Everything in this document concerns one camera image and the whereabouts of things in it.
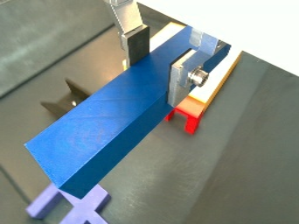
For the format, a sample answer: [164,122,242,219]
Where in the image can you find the purple fork-shaped block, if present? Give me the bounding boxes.
[25,184,110,224]

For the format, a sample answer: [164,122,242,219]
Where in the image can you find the red fork-shaped block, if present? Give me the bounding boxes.
[164,96,204,135]

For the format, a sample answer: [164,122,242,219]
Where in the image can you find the yellow white peg board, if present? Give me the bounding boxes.
[149,22,241,108]

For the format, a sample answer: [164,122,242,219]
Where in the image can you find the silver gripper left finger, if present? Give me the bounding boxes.
[104,0,149,67]

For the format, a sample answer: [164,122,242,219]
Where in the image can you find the blue long block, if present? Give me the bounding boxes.
[24,26,229,198]

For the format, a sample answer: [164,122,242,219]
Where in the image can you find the black angle bracket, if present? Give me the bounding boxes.
[40,79,90,118]

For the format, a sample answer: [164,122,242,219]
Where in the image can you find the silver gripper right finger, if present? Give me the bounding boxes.
[166,29,220,108]

